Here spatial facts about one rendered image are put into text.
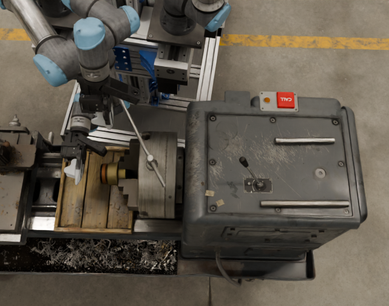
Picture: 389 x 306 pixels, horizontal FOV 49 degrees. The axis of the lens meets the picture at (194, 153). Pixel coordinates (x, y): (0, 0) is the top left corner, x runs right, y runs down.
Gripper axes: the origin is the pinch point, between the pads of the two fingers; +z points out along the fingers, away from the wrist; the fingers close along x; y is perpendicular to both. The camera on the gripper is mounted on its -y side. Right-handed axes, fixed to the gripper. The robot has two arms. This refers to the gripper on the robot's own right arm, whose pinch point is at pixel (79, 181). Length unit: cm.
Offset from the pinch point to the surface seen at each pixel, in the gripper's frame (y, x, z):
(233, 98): -54, 19, -27
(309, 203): -77, 22, 11
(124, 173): -16.6, 3.6, -2.3
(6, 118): 76, -109, -77
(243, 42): -82, -106, -144
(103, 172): -9.1, 3.8, -2.4
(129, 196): -19.0, 4.0, 6.0
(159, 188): -29.4, 13.7, 5.8
